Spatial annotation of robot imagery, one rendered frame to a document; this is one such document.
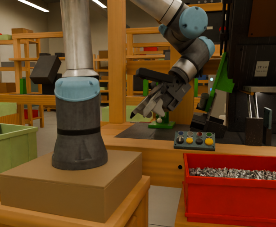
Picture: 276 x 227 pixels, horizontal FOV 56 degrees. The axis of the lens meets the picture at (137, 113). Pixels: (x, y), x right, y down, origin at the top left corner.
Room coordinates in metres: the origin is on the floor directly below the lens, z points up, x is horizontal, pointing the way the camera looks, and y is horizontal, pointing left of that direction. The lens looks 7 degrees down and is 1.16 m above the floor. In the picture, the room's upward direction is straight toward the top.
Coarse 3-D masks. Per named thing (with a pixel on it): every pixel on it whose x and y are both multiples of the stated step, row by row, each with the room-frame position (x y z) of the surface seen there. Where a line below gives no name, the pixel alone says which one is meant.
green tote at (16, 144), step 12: (0, 132) 1.15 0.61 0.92; (12, 132) 0.96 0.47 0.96; (24, 132) 1.01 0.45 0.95; (0, 144) 0.92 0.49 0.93; (12, 144) 0.96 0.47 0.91; (24, 144) 1.01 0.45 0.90; (36, 144) 1.07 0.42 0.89; (0, 156) 0.91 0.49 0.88; (12, 156) 0.96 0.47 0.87; (24, 156) 1.01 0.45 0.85; (36, 156) 1.07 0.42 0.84; (0, 168) 0.91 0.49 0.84
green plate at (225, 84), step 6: (222, 54) 1.20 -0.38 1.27; (222, 60) 1.13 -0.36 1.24; (222, 66) 1.14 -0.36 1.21; (222, 72) 1.14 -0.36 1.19; (216, 78) 1.13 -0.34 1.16; (222, 78) 1.14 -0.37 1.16; (216, 84) 1.13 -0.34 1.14; (222, 84) 1.14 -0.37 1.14; (228, 84) 1.13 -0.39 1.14; (234, 84) 1.13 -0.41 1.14; (222, 90) 1.14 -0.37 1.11; (228, 90) 1.13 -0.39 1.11
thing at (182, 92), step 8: (168, 72) 0.86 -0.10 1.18; (176, 72) 0.82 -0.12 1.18; (176, 80) 0.86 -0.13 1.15; (184, 80) 0.82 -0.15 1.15; (168, 88) 0.80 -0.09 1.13; (176, 88) 0.83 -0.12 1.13; (184, 88) 0.83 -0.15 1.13; (152, 96) 0.80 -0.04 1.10; (168, 96) 0.81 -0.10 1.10; (176, 96) 0.80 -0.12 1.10; (168, 104) 0.81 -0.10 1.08; (176, 104) 0.80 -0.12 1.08
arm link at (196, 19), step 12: (132, 0) 0.73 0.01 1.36; (144, 0) 0.71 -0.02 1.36; (156, 0) 0.71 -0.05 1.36; (168, 0) 0.71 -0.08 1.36; (180, 0) 0.73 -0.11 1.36; (156, 12) 0.72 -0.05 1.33; (168, 12) 0.71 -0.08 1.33; (180, 12) 0.71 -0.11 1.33; (192, 12) 0.70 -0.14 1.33; (204, 12) 0.70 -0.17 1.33; (168, 24) 0.73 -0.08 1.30; (180, 24) 0.71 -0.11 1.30; (192, 24) 0.70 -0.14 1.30; (204, 24) 0.70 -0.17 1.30; (180, 36) 0.76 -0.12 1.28; (192, 36) 0.72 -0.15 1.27
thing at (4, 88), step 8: (16, 32) 5.93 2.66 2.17; (24, 32) 5.79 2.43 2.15; (32, 32) 6.19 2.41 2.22; (0, 40) 5.95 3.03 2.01; (8, 40) 5.90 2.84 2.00; (24, 40) 5.75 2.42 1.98; (32, 40) 6.18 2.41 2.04; (24, 48) 5.80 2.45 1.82; (40, 48) 6.26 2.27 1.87; (8, 64) 5.96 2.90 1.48; (24, 64) 5.86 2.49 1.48; (32, 64) 6.13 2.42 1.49; (0, 88) 6.05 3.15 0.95; (8, 88) 6.08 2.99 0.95; (40, 88) 6.21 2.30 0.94; (24, 112) 5.86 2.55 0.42; (32, 112) 6.05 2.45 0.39; (40, 112) 6.21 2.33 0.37; (32, 120) 5.85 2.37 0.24; (40, 120) 6.22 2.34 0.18
